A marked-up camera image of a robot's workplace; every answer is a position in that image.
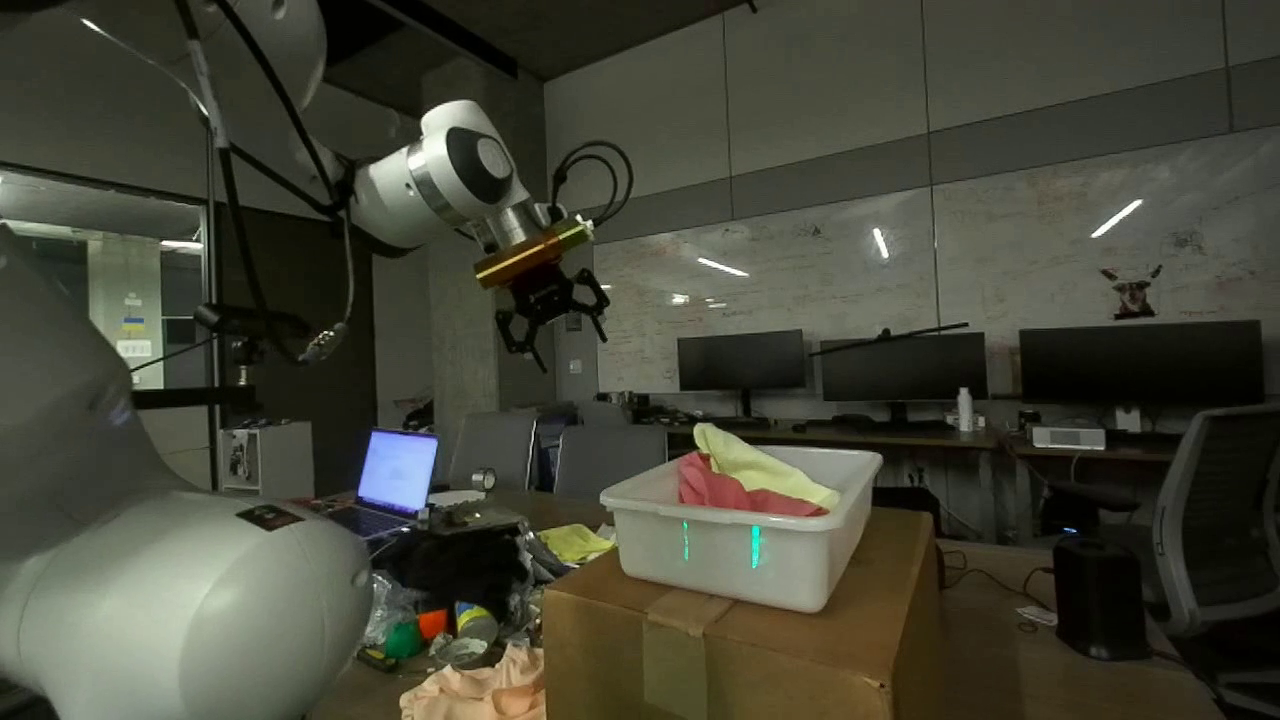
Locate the black fabric bundle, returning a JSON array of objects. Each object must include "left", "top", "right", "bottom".
[{"left": 382, "top": 508, "right": 541, "bottom": 624}]

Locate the crumpled clear plastic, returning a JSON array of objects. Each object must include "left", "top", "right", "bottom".
[{"left": 354, "top": 570, "right": 402, "bottom": 646}]

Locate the black drone wall ornament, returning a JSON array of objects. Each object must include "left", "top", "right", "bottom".
[{"left": 1095, "top": 260, "right": 1168, "bottom": 324}]

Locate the white box device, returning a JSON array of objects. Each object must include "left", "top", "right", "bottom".
[{"left": 1022, "top": 421, "right": 1110, "bottom": 457}]

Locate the yellow towel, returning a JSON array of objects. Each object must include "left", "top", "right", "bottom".
[{"left": 531, "top": 520, "right": 619, "bottom": 574}]

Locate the pink cloth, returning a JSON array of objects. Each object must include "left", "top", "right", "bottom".
[{"left": 673, "top": 447, "right": 832, "bottom": 525}]

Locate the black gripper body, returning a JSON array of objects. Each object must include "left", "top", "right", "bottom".
[{"left": 509, "top": 256, "right": 599, "bottom": 342}]

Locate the white plastic bin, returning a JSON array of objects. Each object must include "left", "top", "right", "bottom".
[{"left": 597, "top": 440, "right": 889, "bottom": 618}]

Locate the grey mesh office chair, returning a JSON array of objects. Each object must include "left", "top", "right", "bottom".
[{"left": 1146, "top": 399, "right": 1280, "bottom": 720}]

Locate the yellow-green cloth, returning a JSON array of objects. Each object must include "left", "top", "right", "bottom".
[{"left": 687, "top": 421, "right": 846, "bottom": 517}]

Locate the peach cloth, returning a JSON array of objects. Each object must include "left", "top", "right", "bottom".
[{"left": 394, "top": 635, "right": 551, "bottom": 720}]

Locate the black computer monitor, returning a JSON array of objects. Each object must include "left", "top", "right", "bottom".
[
  {"left": 1017, "top": 318, "right": 1268, "bottom": 440},
  {"left": 815, "top": 328, "right": 991, "bottom": 428},
  {"left": 673, "top": 328, "right": 810, "bottom": 421}
]

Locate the black computer tower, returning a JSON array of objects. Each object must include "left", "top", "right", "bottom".
[{"left": 1047, "top": 530, "right": 1152, "bottom": 664}]

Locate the large cardboard box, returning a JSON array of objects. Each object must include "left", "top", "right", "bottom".
[{"left": 541, "top": 505, "right": 942, "bottom": 720}]

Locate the open laptop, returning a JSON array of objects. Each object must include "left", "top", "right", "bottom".
[{"left": 315, "top": 426, "right": 445, "bottom": 541}]

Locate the small green toy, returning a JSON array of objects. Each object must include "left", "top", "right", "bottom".
[{"left": 380, "top": 621, "right": 429, "bottom": 667}]

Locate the black camera stand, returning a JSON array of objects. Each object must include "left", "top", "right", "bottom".
[{"left": 133, "top": 295, "right": 352, "bottom": 505}]

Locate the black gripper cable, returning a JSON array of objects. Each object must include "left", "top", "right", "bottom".
[{"left": 541, "top": 137, "right": 638, "bottom": 233}]

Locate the yellow ball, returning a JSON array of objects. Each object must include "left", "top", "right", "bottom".
[{"left": 446, "top": 602, "right": 498, "bottom": 646}]

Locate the grey background chair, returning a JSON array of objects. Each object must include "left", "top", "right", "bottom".
[
  {"left": 547, "top": 421, "right": 673, "bottom": 505},
  {"left": 445, "top": 407, "right": 544, "bottom": 499}
]

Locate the long wooden desk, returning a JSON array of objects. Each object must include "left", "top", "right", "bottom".
[{"left": 661, "top": 417, "right": 1180, "bottom": 541}]

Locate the white cabinet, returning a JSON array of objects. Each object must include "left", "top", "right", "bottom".
[{"left": 215, "top": 417, "right": 320, "bottom": 505}]

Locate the small orange toy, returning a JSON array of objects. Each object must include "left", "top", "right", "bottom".
[{"left": 413, "top": 606, "right": 454, "bottom": 647}]

